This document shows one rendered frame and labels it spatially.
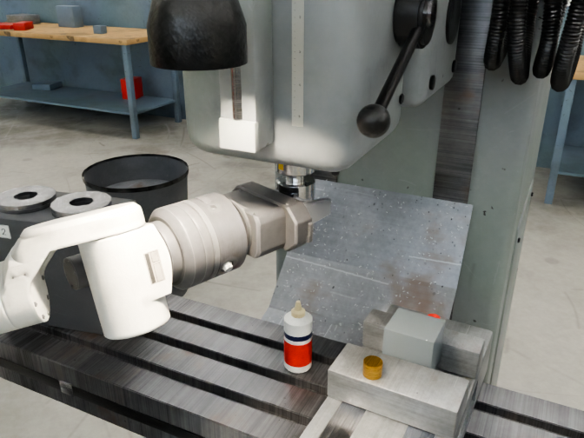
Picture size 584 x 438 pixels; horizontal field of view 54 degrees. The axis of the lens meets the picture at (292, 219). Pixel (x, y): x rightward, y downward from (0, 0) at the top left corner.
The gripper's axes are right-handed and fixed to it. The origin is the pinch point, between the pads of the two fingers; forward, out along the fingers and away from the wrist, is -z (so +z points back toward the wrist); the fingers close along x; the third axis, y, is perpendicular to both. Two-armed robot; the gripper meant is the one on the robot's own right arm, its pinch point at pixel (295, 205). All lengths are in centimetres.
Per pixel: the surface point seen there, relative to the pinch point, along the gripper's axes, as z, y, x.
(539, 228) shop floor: -287, 120, 85
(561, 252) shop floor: -265, 120, 61
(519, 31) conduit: -24.4, -19.7, -12.7
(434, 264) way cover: -33.8, 20.5, 0.5
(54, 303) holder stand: 18.7, 22.4, 35.2
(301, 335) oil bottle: -2.1, 20.1, 0.6
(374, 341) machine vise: -6.5, 18.6, -8.5
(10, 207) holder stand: 20.6, 7.2, 40.9
